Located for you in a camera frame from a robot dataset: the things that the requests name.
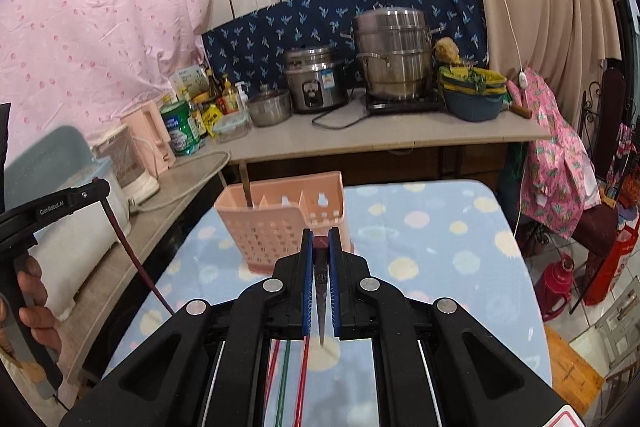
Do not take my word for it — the white green box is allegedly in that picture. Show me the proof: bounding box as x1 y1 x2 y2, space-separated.
169 66 210 102

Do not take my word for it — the white electric kettle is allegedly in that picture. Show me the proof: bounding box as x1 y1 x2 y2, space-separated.
92 124 161 212

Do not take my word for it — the beige kitchen counter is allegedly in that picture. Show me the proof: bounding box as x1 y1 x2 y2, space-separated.
227 89 553 188

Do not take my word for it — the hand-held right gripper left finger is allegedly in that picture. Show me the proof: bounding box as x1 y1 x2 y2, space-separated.
60 229 315 427

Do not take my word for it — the pink kettle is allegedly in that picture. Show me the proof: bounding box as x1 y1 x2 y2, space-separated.
120 101 177 180

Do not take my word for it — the yellow packet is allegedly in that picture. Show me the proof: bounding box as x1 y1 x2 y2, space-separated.
200 104 224 138

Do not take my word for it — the steel steamer pot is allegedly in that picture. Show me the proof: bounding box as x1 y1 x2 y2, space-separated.
341 7 446 102

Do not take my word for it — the blue basin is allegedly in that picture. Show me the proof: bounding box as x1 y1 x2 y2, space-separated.
442 87 507 122

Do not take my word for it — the grey wooden side counter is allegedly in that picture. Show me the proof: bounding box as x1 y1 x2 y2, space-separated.
57 149 232 383

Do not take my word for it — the planet print tablecloth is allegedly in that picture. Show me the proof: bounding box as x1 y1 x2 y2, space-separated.
102 179 553 427

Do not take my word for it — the loofah sponge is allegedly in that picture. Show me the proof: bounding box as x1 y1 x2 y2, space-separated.
433 38 461 66

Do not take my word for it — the black induction cooker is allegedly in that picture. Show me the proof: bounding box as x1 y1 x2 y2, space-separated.
365 91 448 114

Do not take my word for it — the wooden stool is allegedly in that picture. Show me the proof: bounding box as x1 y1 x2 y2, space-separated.
542 324 606 403

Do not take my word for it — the green can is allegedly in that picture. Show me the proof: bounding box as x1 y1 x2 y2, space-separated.
160 101 201 156

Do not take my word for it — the person's left hand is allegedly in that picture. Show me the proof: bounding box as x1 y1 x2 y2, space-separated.
0 256 63 363

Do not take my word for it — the pink pineapple print cloth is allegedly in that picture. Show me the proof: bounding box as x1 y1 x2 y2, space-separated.
505 67 601 240

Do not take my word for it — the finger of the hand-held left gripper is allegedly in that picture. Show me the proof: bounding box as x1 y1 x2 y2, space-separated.
65 179 111 209

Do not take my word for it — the dark iron chair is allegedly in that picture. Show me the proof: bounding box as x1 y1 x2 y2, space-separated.
570 67 632 313

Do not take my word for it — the pink dotted cloth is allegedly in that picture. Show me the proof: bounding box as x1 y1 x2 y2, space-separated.
0 0 223 168

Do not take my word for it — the dark sauce bottle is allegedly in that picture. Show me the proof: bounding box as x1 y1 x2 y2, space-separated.
205 68 221 105

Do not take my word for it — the beige curtain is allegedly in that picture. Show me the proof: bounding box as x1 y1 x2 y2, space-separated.
417 0 623 108

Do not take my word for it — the black power cord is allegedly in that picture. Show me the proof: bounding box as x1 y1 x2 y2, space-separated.
312 89 369 129

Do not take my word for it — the glass food container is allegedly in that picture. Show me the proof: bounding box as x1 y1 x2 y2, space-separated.
214 113 249 144

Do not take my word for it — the white bin with blue lid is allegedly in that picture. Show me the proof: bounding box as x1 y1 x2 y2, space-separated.
5 125 132 320

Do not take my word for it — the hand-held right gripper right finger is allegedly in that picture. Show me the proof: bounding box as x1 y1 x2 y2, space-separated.
329 229 586 427

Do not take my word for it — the red bag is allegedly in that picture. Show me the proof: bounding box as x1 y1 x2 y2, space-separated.
582 227 634 306

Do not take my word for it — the blue floral cloth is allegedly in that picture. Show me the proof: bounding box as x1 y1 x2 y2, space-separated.
201 0 488 95

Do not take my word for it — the steel rice cooker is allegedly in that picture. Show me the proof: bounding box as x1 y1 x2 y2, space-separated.
284 46 349 114

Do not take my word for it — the dark red chopstick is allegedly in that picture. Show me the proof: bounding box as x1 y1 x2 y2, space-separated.
264 340 279 408
101 199 176 315

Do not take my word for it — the green chopstick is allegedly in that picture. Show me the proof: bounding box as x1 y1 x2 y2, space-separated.
276 340 291 427

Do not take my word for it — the yellow green colander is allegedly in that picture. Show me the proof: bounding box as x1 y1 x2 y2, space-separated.
437 64 509 96

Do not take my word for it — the white power cord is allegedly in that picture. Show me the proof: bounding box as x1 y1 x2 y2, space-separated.
129 149 232 214

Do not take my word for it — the red thermos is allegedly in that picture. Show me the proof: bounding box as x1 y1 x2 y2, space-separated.
534 254 576 322

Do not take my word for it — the yellow bottle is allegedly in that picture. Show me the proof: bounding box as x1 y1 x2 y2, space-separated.
220 74 240 115

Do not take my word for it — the steel bowl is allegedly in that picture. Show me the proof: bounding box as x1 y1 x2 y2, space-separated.
246 89 292 128

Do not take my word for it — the pink plastic utensil basket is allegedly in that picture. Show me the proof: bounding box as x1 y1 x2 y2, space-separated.
214 171 357 275

